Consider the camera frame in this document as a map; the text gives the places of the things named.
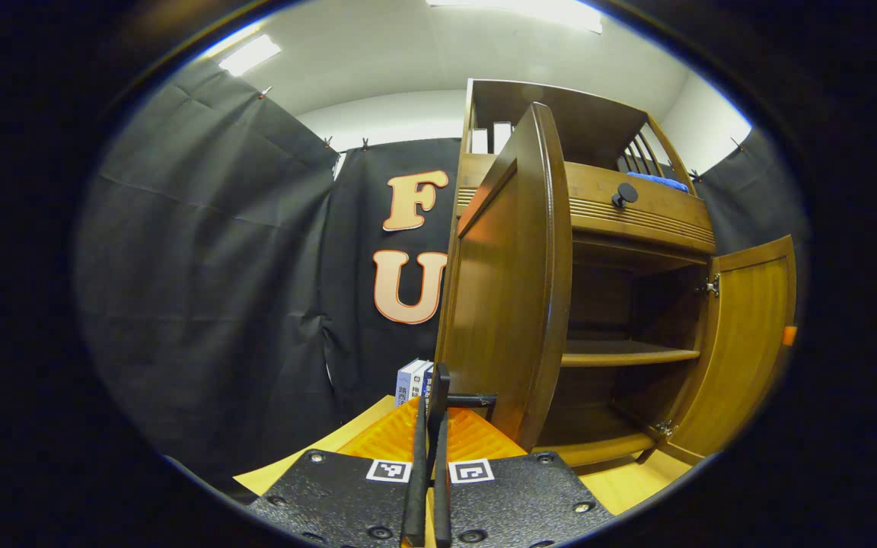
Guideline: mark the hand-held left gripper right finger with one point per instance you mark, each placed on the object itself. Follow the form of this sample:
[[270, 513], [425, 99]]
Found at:
[[522, 502]]

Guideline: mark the blue cloth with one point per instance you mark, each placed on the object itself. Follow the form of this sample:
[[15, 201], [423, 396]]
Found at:
[[659, 182]]

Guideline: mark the long ceiling light panel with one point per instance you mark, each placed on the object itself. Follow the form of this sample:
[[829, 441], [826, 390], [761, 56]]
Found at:
[[530, 11]]

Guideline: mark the small ceiling light panel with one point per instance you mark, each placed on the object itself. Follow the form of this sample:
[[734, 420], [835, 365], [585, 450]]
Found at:
[[250, 55]]

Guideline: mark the black round drawer knob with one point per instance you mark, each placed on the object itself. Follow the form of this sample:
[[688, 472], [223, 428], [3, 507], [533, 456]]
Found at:
[[625, 195]]

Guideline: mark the white and blue box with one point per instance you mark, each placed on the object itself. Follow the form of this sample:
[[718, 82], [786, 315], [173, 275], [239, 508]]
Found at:
[[409, 383]]

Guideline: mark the wooden double-door shoe cabinet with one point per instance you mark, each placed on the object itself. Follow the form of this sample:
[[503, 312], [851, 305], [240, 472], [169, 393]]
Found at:
[[606, 304]]

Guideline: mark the wooden inner cabinet shelf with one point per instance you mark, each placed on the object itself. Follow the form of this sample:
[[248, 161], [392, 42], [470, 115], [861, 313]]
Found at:
[[621, 352]]

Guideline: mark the white book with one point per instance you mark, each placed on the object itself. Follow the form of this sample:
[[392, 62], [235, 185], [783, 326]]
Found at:
[[502, 137], [479, 141]]

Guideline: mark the wooden cabinet door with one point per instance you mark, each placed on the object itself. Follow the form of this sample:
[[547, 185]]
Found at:
[[507, 304], [743, 350]]

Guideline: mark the wooden ribbed cabinet drawer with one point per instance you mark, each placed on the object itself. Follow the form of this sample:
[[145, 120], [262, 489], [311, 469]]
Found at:
[[636, 217]]

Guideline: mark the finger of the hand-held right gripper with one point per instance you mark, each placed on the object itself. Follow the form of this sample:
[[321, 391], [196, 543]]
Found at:
[[789, 336]]

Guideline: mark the black backdrop cloth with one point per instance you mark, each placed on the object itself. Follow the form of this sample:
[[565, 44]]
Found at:
[[202, 266]]

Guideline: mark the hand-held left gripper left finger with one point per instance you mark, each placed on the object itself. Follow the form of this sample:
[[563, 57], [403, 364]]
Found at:
[[347, 502]]

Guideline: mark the metal door hinge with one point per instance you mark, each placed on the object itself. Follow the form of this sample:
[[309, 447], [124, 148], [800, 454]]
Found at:
[[712, 286], [664, 428]]

